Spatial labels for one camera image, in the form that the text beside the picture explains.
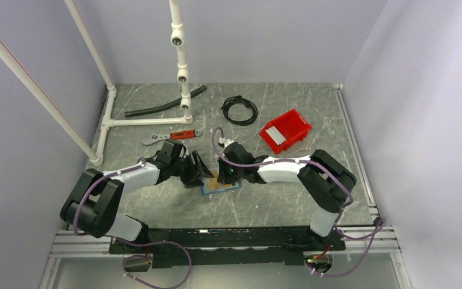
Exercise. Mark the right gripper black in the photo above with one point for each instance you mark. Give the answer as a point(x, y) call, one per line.
point(223, 177)

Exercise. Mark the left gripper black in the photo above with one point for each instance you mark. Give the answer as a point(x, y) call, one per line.
point(197, 170)

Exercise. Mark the gold credit card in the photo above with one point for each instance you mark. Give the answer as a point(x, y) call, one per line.
point(213, 186)

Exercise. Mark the blue card holder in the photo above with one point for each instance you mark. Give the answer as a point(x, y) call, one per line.
point(207, 194)

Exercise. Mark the red plastic bin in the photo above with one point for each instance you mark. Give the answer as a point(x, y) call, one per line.
point(292, 125)

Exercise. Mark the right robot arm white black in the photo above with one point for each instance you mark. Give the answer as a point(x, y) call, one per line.
point(327, 181)

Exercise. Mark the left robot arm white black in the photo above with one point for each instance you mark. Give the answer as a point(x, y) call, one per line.
point(93, 204)

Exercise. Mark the white cards in bin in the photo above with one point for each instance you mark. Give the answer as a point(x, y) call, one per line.
point(275, 135)

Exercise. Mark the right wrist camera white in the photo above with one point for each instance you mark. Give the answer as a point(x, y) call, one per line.
point(224, 142)

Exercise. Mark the red handled adjustable wrench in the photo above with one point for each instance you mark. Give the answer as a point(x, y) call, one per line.
point(180, 135)

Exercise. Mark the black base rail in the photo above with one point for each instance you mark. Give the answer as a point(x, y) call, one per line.
point(288, 245)

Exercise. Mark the white PVC pipe frame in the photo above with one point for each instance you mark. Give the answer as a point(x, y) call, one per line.
point(177, 39)

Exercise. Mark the aluminium rail right side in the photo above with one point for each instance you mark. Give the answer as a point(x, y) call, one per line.
point(364, 178)

